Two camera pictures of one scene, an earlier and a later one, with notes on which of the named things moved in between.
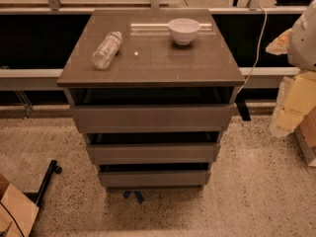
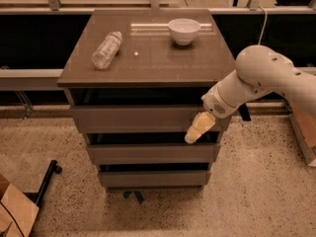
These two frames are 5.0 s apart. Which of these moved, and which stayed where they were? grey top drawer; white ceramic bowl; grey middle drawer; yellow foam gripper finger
Moved: yellow foam gripper finger
Stayed: grey top drawer; white ceramic bowl; grey middle drawer
